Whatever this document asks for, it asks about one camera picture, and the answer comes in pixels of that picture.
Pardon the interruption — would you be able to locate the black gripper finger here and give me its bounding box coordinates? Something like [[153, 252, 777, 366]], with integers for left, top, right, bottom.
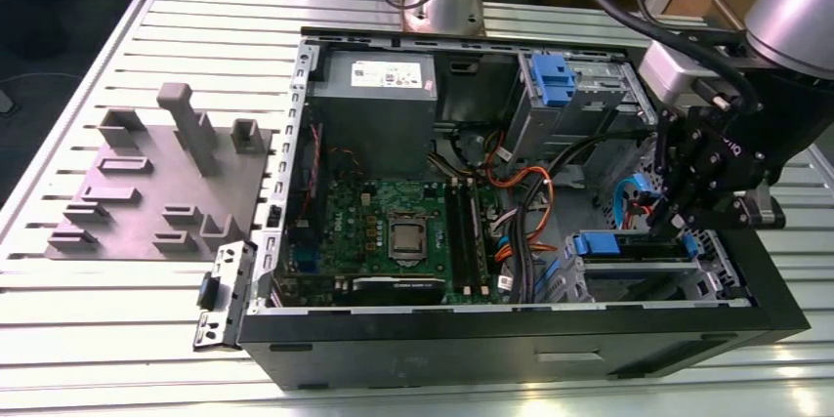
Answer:
[[681, 189, 787, 235], [650, 106, 697, 242]]

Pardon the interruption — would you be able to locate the hard disk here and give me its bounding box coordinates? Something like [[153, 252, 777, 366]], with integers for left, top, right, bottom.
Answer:
[[567, 230, 698, 265]]

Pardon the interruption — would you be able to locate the metal disk bay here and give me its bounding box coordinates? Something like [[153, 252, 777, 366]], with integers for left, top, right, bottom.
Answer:
[[563, 229, 751, 305]]

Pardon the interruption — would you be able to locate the metal optical drive cage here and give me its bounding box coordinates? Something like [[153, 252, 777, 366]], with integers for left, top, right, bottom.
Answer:
[[506, 49, 658, 167]]

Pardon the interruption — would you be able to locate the blue plastic bay latch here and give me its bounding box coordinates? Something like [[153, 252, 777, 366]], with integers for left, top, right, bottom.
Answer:
[[528, 53, 580, 108]]

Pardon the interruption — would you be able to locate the black RAM slot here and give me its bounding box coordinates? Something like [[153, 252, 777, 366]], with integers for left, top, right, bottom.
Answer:
[[467, 177, 494, 297], [447, 177, 472, 297]]

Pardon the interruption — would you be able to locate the CPU socket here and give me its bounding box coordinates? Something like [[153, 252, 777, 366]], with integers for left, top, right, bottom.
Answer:
[[384, 210, 430, 268]]

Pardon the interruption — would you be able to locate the silver CPU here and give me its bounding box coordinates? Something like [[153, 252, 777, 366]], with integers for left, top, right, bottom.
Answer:
[[392, 224, 423, 253]]

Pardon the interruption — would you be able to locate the grey power supply unit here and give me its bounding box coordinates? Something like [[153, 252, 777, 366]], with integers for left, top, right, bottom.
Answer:
[[306, 49, 439, 183]]

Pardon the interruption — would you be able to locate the green motherboard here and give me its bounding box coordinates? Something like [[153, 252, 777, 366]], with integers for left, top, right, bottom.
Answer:
[[276, 176, 514, 306]]

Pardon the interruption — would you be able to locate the black graphics card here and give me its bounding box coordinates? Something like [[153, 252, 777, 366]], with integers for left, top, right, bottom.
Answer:
[[330, 273, 450, 307]]

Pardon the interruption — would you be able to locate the black open PC case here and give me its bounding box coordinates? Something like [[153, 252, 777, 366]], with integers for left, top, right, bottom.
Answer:
[[235, 24, 813, 392]]

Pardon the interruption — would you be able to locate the grey parts rack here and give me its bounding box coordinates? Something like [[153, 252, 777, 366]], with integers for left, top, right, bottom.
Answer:
[[44, 82, 275, 262]]

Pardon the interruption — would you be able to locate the blue data wire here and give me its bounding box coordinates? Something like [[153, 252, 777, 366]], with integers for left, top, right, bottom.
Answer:
[[610, 170, 655, 231]]

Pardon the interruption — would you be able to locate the red wire with black plug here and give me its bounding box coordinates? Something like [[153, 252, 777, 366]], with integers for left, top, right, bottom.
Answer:
[[623, 197, 661, 219]]

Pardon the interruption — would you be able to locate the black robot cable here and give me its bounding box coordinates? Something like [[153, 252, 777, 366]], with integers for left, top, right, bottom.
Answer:
[[566, 0, 765, 118]]

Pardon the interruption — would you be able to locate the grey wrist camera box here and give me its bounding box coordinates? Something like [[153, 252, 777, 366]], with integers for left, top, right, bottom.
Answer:
[[638, 41, 710, 99]]

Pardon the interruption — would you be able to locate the orange power wire bundle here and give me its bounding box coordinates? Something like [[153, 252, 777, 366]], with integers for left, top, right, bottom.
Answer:
[[484, 166, 562, 265]]

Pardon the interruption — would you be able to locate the thick black cable bundle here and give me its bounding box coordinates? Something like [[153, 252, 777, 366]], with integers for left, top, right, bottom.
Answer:
[[507, 127, 657, 305]]

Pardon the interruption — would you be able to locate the thin red twisted wire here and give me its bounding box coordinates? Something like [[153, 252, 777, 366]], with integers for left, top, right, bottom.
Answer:
[[304, 119, 326, 232]]

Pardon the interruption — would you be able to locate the metal expansion slot retainer bracket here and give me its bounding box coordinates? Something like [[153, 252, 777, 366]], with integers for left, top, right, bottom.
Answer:
[[192, 239, 256, 353]]

